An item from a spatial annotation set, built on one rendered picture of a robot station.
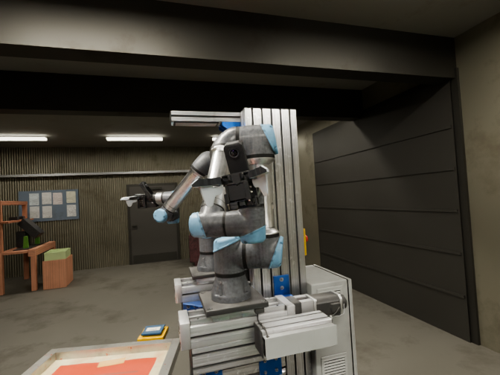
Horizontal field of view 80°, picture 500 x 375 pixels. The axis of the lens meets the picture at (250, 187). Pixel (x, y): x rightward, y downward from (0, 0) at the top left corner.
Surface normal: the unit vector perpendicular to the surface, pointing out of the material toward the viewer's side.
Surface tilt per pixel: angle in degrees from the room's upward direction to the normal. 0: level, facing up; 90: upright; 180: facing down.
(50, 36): 90
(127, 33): 90
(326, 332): 90
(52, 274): 90
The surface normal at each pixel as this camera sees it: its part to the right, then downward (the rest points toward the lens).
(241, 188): -0.14, -0.03
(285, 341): 0.28, -0.05
